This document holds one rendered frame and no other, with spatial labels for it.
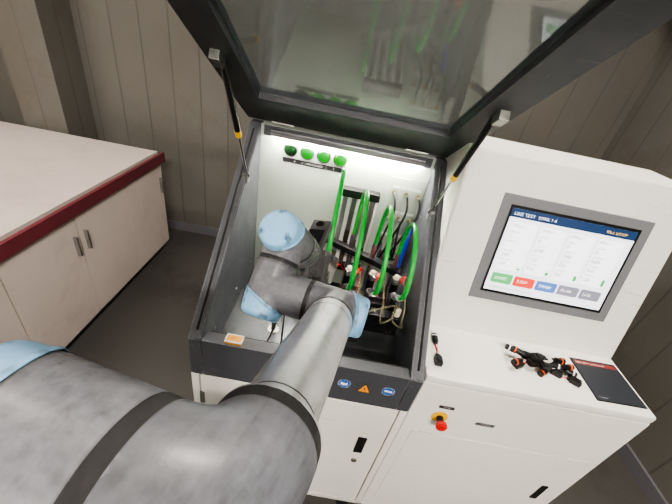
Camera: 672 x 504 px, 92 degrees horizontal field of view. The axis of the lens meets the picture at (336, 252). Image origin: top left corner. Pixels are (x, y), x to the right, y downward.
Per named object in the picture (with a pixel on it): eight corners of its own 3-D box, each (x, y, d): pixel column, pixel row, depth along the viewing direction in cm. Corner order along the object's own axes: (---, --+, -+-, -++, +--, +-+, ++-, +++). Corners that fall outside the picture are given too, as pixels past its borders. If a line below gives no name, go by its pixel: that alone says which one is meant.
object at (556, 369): (510, 375, 100) (519, 363, 97) (499, 348, 109) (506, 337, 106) (582, 388, 101) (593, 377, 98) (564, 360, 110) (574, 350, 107)
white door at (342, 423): (206, 475, 140) (197, 376, 103) (208, 469, 142) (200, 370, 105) (354, 501, 141) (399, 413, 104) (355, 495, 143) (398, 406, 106)
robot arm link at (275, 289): (292, 330, 53) (314, 267, 56) (230, 308, 55) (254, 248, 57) (300, 330, 61) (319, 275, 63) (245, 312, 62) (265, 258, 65)
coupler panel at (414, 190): (372, 251, 133) (392, 178, 116) (372, 246, 136) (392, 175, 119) (403, 257, 133) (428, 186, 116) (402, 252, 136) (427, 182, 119)
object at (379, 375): (203, 374, 103) (201, 340, 94) (209, 363, 107) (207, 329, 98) (395, 410, 105) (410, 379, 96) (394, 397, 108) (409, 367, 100)
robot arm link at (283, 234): (247, 245, 56) (265, 201, 58) (272, 262, 67) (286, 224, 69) (287, 256, 54) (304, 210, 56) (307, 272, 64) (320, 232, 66)
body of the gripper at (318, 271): (299, 284, 82) (282, 272, 70) (306, 251, 84) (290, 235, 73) (329, 288, 80) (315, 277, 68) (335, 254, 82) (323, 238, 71)
